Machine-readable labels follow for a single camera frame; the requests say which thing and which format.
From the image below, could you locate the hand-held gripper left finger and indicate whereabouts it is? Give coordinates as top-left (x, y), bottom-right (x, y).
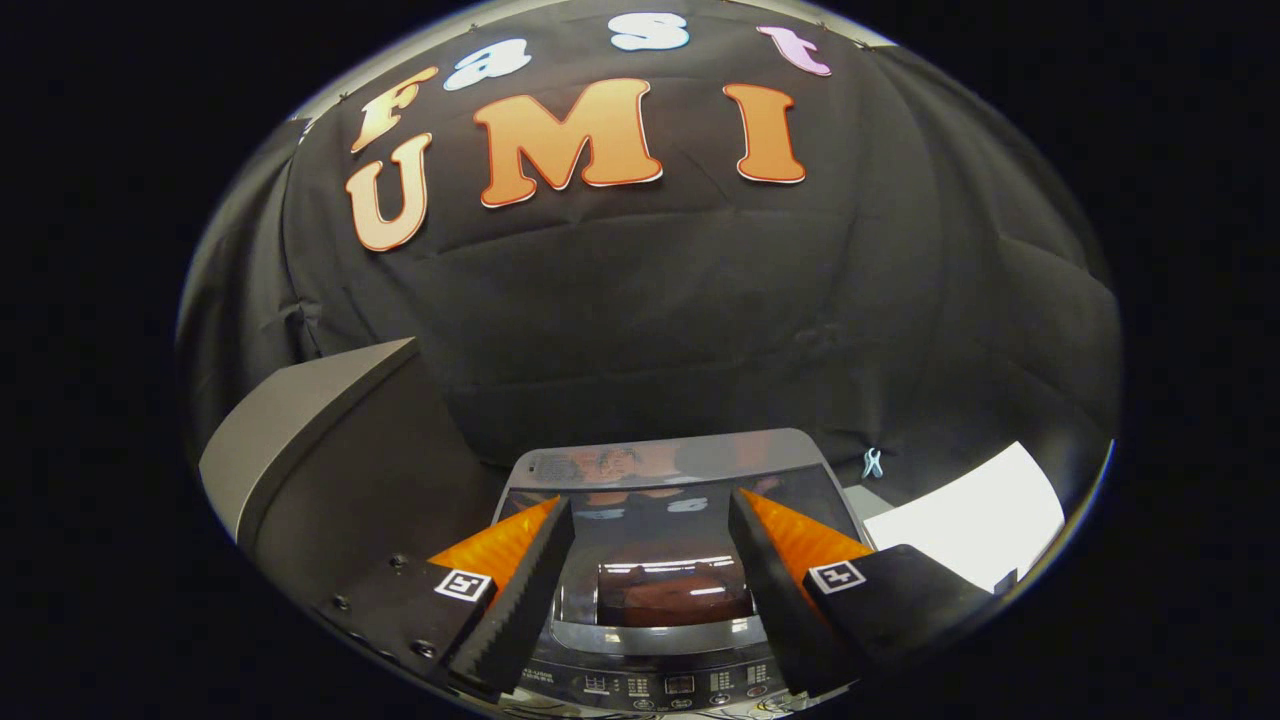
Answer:
top-left (320, 495), bottom-right (577, 701)

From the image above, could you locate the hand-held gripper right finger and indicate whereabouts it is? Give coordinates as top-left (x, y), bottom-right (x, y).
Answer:
top-left (728, 487), bottom-right (1001, 697)

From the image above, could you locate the grey washing machine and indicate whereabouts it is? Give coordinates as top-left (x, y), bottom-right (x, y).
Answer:
top-left (488, 428), bottom-right (876, 719)

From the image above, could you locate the dark transparent washing machine lid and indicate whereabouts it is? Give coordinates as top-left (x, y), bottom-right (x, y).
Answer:
top-left (495, 428), bottom-right (866, 656)

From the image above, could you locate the white side table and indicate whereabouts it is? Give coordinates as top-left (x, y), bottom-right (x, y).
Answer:
top-left (862, 440), bottom-right (1067, 594)

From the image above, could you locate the grey box stand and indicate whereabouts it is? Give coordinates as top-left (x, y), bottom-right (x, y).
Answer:
top-left (198, 338), bottom-right (506, 601)

